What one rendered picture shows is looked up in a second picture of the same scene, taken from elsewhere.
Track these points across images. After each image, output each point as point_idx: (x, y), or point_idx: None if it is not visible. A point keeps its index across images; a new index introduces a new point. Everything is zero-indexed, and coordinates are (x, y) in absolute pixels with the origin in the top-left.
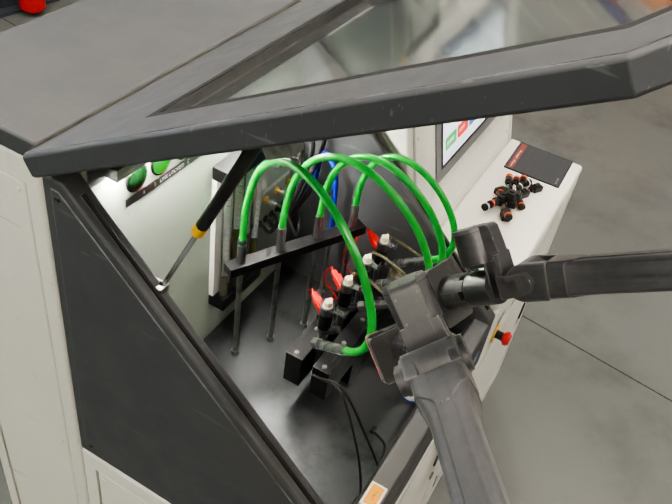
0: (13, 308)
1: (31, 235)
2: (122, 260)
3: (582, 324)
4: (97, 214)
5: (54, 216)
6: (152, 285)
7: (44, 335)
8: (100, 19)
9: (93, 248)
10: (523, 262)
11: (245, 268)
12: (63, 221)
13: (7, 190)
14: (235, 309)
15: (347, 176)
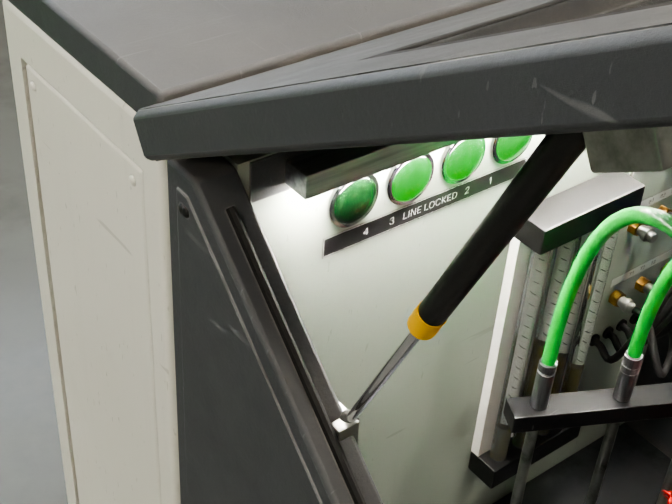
0: (114, 398)
1: (145, 273)
2: (276, 353)
3: None
4: (248, 252)
5: (178, 242)
6: (324, 417)
7: (151, 460)
8: None
9: (230, 318)
10: None
11: (544, 419)
12: (190, 255)
13: (118, 182)
14: (513, 492)
15: None
